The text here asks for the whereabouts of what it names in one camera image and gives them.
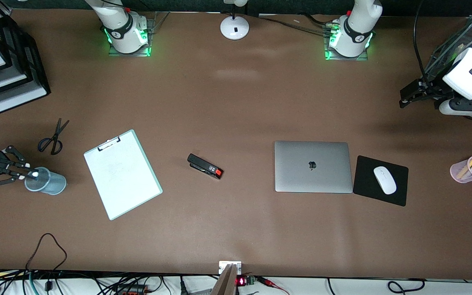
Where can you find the white Franka left arm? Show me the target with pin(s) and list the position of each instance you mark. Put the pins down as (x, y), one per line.
(471, 69)

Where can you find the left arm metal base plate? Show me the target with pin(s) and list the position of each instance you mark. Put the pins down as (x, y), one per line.
(346, 58)

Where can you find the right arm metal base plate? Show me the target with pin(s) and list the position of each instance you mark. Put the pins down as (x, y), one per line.
(129, 54)

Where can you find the silver laptop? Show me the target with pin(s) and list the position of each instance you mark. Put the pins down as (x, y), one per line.
(314, 164)

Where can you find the black red stapler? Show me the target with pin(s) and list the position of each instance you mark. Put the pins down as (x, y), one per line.
(203, 164)

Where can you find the light blue mesh cup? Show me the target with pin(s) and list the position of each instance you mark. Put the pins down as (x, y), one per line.
(53, 184)

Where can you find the red LED display module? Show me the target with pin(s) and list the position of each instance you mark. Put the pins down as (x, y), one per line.
(241, 281)

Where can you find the black mouse pad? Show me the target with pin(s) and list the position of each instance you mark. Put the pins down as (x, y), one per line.
(367, 184)

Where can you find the orange connector block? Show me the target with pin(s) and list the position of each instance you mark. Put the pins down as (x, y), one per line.
(131, 290)

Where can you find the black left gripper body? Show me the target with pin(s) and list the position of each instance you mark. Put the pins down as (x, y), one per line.
(433, 87)

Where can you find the white computer mouse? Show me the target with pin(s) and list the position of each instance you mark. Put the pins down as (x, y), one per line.
(384, 180)

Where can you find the white clipboard paper sheet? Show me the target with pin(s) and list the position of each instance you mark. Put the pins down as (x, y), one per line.
(125, 176)

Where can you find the black stacked document tray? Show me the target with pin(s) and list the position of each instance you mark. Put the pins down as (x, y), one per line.
(27, 53)

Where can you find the white bracket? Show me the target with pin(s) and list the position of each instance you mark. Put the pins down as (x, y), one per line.
(223, 266)

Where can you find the white round stand base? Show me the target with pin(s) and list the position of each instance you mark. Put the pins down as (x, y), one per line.
(234, 30)

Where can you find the white Franka right arm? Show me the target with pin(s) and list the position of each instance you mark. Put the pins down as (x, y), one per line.
(123, 37)

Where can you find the yellow marker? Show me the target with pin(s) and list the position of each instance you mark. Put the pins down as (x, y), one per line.
(467, 167)

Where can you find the grey brown post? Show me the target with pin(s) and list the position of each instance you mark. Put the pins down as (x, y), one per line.
(224, 282)

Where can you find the teal clipboard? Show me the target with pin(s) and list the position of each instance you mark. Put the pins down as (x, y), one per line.
(146, 162)

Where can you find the blue marker white cap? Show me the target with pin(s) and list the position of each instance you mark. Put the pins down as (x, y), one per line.
(35, 174)

